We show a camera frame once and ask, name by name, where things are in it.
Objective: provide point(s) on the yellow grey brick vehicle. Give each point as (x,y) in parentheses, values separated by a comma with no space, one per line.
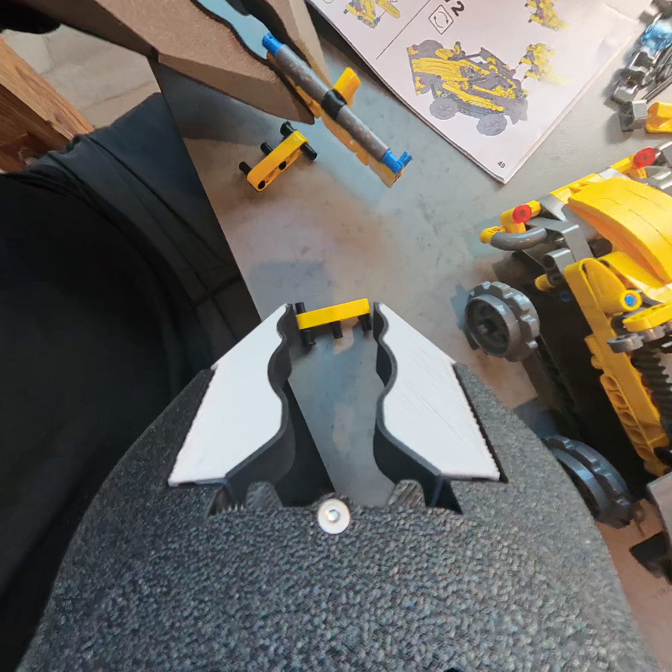
(619,220)

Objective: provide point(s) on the yellow panel with grey axle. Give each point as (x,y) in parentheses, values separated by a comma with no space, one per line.
(341,115)

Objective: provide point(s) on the brick instruction booklet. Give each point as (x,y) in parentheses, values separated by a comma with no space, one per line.
(577,115)

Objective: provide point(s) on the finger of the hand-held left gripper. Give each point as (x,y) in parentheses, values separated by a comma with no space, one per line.
(199,52)
(304,36)

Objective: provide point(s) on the yellow brick beam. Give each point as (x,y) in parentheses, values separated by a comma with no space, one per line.
(330,315)
(278,157)

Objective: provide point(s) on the person's black clothing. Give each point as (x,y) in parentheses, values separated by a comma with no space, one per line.
(105,315)

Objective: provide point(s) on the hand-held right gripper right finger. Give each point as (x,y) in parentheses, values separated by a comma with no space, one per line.
(435,414)

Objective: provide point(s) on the pile of loose brick pieces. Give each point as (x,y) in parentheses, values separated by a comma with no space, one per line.
(630,78)

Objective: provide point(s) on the grey desk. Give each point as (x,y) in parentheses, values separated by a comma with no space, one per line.
(367,236)

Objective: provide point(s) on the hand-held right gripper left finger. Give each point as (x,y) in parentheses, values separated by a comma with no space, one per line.
(231,414)

